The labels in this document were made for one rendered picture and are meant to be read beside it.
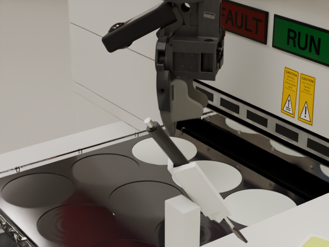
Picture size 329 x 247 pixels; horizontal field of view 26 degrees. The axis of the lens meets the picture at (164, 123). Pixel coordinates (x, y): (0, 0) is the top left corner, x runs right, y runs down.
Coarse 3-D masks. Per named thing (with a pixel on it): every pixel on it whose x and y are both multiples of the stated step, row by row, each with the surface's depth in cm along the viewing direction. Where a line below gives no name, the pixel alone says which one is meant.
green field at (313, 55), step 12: (276, 24) 99; (288, 24) 97; (276, 36) 99; (288, 36) 97; (300, 36) 96; (312, 36) 94; (324, 36) 92; (288, 48) 98; (300, 48) 96; (312, 48) 94; (324, 48) 93; (324, 60) 93
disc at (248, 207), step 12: (240, 192) 98; (252, 192) 98; (264, 192) 98; (276, 192) 98; (228, 204) 95; (240, 204) 95; (252, 204) 95; (264, 204) 95; (276, 204) 95; (288, 204) 95; (228, 216) 93; (240, 216) 93; (252, 216) 93; (264, 216) 93
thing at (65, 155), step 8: (128, 136) 115; (136, 136) 115; (96, 144) 112; (104, 144) 112; (112, 144) 113; (72, 152) 109; (80, 152) 110; (40, 160) 107; (48, 160) 107; (56, 160) 107; (24, 168) 105; (0, 176) 103
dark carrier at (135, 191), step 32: (64, 160) 107; (96, 160) 107; (128, 160) 107; (192, 160) 107; (224, 160) 107; (0, 192) 98; (32, 192) 98; (64, 192) 98; (96, 192) 98; (128, 192) 98; (160, 192) 98; (224, 192) 98; (288, 192) 98; (32, 224) 91; (64, 224) 91; (96, 224) 91; (128, 224) 91; (160, 224) 91; (224, 224) 91
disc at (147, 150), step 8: (136, 144) 113; (144, 144) 113; (152, 144) 113; (176, 144) 113; (184, 144) 113; (192, 144) 113; (136, 152) 110; (144, 152) 110; (152, 152) 110; (160, 152) 110; (184, 152) 110; (192, 152) 110; (144, 160) 107; (152, 160) 107; (160, 160) 107
